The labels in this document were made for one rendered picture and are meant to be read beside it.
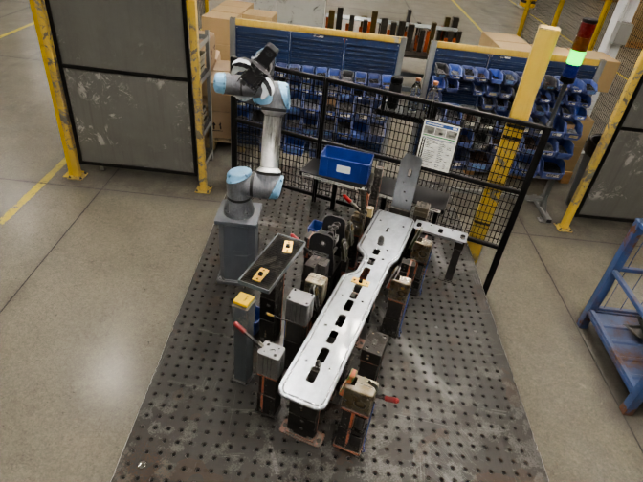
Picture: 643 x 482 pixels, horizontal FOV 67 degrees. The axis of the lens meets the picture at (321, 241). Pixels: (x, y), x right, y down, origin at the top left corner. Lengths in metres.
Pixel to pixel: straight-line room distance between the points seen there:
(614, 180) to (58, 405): 4.69
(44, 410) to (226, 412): 1.33
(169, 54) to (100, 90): 0.72
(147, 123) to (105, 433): 2.70
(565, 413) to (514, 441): 1.23
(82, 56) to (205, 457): 3.52
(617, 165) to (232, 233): 3.68
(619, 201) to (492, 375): 3.20
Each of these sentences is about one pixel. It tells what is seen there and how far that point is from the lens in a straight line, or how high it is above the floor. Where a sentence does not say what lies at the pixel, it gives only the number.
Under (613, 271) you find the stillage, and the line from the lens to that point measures 3.82.
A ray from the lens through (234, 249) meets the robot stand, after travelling 2.49.
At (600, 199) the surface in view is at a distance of 5.25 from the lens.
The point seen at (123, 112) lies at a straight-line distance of 4.71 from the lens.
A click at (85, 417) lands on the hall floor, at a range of 3.09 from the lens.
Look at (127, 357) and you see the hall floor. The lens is 3.30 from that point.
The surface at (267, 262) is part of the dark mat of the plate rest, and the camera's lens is 2.05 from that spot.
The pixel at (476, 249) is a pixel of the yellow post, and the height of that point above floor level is 0.68.
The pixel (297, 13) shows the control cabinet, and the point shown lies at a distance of 9.01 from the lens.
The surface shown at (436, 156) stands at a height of 1.24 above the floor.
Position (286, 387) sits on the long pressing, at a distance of 1.81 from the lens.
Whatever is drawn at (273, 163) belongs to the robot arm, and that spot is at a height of 1.39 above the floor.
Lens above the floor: 2.44
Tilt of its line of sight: 36 degrees down
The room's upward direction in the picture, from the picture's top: 7 degrees clockwise
